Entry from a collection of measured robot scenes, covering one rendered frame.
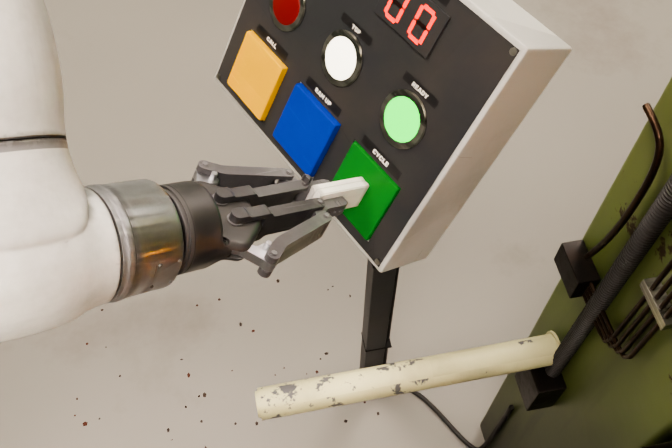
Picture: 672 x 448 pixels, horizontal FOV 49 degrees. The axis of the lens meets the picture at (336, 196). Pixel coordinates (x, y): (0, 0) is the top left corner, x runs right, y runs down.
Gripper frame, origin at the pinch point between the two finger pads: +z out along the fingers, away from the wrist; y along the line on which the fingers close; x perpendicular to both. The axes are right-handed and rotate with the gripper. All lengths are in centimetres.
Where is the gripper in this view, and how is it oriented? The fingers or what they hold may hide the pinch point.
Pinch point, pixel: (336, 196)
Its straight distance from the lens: 73.0
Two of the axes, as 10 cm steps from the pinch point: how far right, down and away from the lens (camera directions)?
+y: 5.9, 6.7, -4.5
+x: 4.0, -7.3, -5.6
